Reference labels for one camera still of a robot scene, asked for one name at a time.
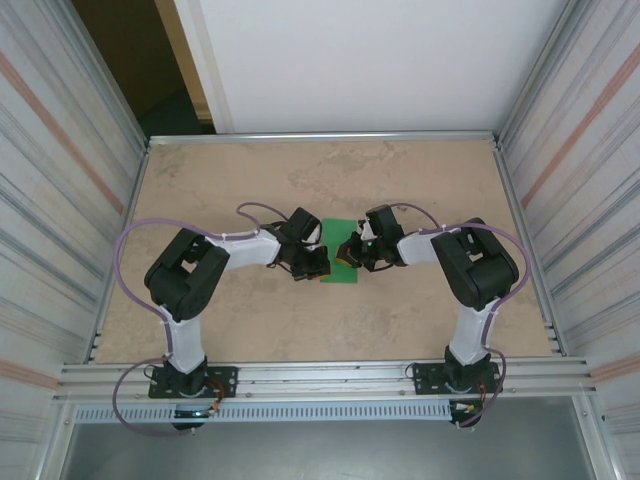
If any green cloth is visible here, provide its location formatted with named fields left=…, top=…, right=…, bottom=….
left=319, top=218, right=360, bottom=285

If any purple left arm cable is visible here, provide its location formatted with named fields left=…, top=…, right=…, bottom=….
left=113, top=201, right=296, bottom=437

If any corrugated translucent side panel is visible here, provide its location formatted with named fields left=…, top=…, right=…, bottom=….
left=499, top=0, right=640, bottom=480
left=0, top=0, right=149, bottom=480

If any white door frame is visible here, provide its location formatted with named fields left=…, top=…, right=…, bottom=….
left=172, top=0, right=236, bottom=135

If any long aluminium mounting rail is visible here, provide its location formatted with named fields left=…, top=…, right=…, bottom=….
left=52, top=355, right=600, bottom=403

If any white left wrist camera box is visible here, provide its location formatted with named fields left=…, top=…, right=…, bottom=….
left=301, top=224, right=325, bottom=251

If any tan wooden door jamb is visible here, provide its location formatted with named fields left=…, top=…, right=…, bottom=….
left=154, top=0, right=217, bottom=134

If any red and yellow wire bundle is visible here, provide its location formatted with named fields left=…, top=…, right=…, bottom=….
left=452, top=382, right=490, bottom=416
left=206, top=378, right=227, bottom=417

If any grey slotted cable duct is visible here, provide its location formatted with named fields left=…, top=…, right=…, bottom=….
left=72, top=402, right=454, bottom=424

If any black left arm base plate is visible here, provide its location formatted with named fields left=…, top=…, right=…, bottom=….
left=148, top=366, right=239, bottom=400

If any aluminium corner post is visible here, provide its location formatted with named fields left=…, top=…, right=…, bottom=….
left=498, top=0, right=589, bottom=144
left=54, top=0, right=150, bottom=146

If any aluminium table side rail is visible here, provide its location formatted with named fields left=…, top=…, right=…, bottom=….
left=89, top=142, right=152, bottom=364
left=492, top=139, right=569, bottom=357

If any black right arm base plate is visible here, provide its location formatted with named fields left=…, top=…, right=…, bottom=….
left=412, top=362, right=504, bottom=396

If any aluminium table edge rail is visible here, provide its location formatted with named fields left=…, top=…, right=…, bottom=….
left=147, top=130, right=503, bottom=148

